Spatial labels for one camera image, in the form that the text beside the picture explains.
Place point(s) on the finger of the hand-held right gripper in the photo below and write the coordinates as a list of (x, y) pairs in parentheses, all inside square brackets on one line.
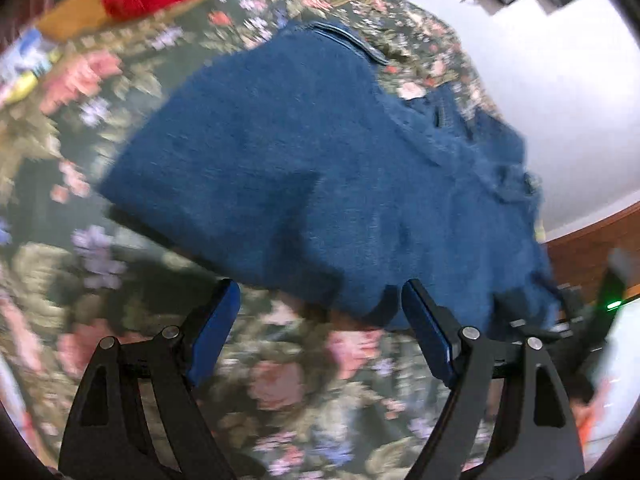
[(550, 330)]

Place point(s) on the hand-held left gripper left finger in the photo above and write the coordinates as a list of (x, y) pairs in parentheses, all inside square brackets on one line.
[(215, 332)]

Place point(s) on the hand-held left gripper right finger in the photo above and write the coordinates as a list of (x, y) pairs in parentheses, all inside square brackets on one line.
[(430, 332)]

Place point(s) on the blue denim jacket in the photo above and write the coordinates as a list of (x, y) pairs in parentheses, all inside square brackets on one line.
[(300, 160)]

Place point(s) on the floral bedspread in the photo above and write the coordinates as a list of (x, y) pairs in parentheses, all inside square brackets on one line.
[(125, 280)]

